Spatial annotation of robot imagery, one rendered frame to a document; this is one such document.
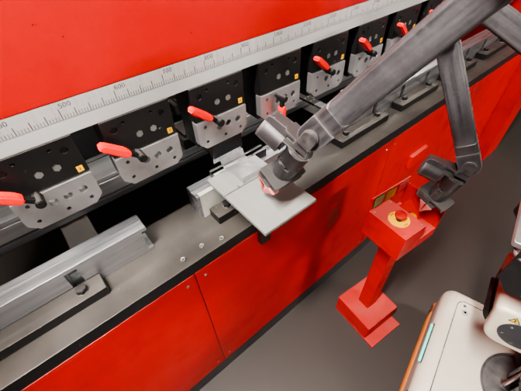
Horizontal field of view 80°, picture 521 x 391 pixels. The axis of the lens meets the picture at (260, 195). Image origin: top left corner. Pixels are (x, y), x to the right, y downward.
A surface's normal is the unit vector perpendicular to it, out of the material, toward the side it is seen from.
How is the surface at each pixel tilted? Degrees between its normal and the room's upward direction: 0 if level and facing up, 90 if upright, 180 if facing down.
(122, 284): 0
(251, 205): 0
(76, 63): 90
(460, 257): 0
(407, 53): 79
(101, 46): 90
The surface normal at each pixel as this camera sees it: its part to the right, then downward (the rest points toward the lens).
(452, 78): -0.52, 0.50
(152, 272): -0.04, -0.71
